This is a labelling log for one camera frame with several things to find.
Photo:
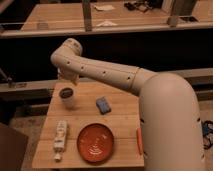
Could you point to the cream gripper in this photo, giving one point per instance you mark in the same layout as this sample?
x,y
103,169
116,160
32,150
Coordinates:
x,y
69,76

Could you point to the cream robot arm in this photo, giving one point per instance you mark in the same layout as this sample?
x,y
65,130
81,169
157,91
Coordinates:
x,y
168,107

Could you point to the orange ceramic plate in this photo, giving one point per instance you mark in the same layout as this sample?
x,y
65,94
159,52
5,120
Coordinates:
x,y
95,143

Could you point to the blue sponge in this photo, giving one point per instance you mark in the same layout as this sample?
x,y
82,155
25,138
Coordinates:
x,y
103,105

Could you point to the white squeeze bottle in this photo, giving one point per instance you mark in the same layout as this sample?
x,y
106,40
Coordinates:
x,y
60,140

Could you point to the white crumpled cloth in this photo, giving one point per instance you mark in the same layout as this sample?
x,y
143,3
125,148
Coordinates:
x,y
106,24

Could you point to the white paper sheet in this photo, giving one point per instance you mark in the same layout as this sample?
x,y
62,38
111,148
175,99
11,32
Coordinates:
x,y
104,7

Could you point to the orange carrot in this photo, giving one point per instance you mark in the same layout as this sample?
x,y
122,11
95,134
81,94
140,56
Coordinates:
x,y
139,141

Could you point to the grey metal post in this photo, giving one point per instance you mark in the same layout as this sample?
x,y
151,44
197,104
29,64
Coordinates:
x,y
87,15

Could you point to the grey metal bracket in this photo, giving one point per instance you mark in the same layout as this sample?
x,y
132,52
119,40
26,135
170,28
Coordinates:
x,y
181,9

